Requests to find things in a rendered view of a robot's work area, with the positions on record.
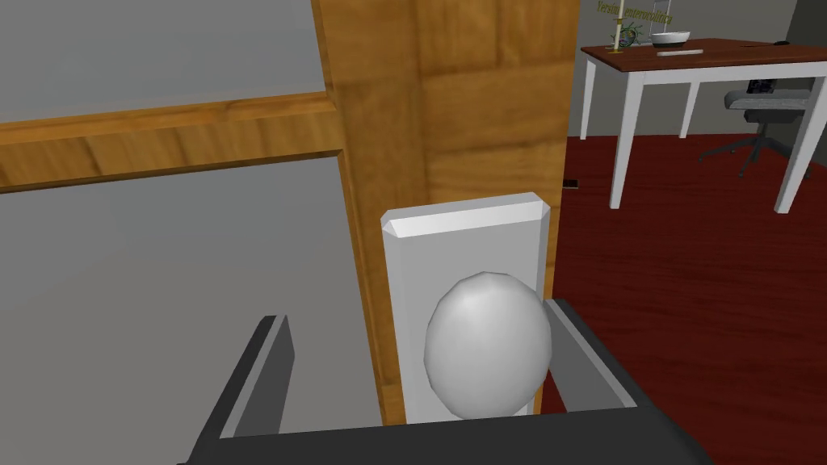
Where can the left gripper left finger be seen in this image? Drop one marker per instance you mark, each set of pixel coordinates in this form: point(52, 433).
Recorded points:
point(261, 381)

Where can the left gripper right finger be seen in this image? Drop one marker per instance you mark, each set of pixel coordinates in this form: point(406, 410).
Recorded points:
point(585, 368)

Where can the grey round door knob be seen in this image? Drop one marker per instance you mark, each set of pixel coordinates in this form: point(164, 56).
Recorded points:
point(486, 345)

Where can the wooden door leaf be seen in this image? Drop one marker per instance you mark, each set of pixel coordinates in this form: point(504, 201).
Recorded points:
point(413, 129)

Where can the grey office chair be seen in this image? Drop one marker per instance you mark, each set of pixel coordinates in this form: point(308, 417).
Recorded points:
point(765, 113)

